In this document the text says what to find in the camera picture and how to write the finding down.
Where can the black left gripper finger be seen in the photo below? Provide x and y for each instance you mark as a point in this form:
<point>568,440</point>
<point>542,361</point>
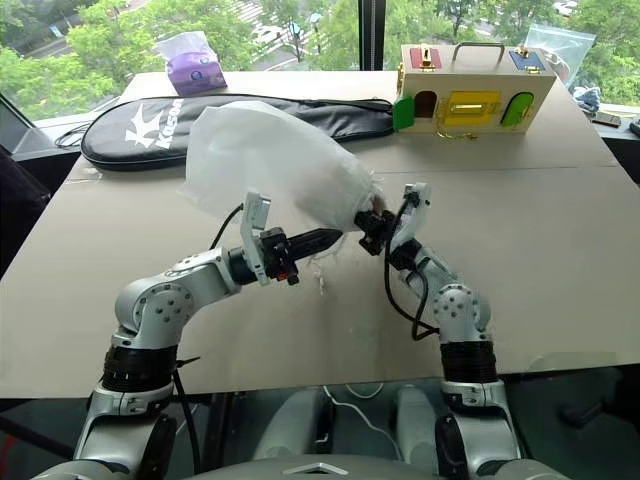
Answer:
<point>320,236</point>
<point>315,251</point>

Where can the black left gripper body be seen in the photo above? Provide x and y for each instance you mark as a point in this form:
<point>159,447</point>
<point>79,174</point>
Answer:
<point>278,252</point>

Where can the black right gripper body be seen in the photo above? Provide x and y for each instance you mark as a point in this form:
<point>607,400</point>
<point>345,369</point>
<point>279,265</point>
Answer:
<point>381,230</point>

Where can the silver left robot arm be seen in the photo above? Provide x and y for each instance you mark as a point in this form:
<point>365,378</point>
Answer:
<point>155,300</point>

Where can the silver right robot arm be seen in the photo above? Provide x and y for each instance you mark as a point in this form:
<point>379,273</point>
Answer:
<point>460,310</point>

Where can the clear zip plastic bag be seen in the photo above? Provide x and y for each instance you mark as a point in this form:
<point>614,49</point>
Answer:
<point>560,50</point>

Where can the wooden lock box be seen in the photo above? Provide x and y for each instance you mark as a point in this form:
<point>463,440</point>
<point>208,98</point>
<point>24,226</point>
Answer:
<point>475,95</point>

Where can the grey rounded robot leg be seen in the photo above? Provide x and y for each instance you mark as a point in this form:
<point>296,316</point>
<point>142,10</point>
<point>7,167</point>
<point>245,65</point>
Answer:
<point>417,425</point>
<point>292,425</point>

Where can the black racket cover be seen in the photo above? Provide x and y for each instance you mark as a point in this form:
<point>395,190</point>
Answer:
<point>150,132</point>

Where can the purple tissue pack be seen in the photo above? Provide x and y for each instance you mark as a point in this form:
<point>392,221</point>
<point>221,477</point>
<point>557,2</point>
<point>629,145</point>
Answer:
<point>195,70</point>

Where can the grey robot torso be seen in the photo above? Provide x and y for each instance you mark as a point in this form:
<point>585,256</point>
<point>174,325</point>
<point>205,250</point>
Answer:
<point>320,469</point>

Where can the blue cloth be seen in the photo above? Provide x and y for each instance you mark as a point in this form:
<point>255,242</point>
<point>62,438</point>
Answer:
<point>589,96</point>

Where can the dark purple cloth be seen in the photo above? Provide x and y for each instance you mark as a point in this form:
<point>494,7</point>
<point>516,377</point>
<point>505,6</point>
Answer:
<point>20,210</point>

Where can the black round object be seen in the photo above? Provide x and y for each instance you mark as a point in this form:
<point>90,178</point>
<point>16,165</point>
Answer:
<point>635,126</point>

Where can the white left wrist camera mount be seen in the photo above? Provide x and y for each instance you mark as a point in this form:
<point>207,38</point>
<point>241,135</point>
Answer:
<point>254,215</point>

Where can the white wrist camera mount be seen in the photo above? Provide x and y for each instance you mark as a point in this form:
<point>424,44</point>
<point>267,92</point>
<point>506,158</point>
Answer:
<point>254,215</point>
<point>419,205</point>

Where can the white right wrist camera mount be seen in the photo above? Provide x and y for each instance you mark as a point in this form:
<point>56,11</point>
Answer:
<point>419,205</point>

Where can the dark window frame post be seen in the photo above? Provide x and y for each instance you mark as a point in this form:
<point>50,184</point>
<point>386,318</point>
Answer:
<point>372,35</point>

